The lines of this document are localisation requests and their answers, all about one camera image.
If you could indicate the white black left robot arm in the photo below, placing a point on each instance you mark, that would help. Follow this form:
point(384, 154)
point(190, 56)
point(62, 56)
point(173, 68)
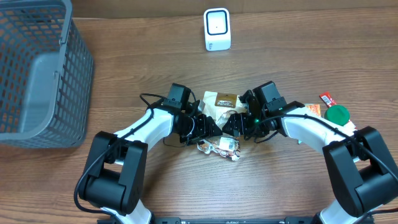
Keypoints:
point(113, 178)

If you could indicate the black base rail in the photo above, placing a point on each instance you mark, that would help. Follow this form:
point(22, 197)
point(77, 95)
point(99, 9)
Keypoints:
point(286, 220)

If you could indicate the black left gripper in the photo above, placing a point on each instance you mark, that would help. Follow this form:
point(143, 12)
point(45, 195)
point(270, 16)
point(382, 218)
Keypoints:
point(198, 127)

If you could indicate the green lid jar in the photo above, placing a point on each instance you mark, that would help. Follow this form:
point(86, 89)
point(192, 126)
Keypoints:
point(337, 114)

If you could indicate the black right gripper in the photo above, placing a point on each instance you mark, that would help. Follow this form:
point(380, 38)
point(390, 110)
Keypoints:
point(241, 124)

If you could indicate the white snack wrapper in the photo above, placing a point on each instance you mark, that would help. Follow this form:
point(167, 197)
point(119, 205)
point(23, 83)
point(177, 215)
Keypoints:
point(220, 106)

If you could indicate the red snack bar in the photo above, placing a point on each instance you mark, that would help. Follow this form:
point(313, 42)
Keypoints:
point(329, 101)

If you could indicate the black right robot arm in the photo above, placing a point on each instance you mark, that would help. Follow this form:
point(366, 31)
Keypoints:
point(362, 171)

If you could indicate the grey plastic mesh basket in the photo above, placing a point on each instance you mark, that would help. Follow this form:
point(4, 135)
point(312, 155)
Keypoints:
point(46, 75)

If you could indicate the white barcode scanner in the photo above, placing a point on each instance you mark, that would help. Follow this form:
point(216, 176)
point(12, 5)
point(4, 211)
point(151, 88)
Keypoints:
point(217, 29)

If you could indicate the orange white snack packet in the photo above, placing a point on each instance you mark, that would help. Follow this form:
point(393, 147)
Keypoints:
point(314, 108)

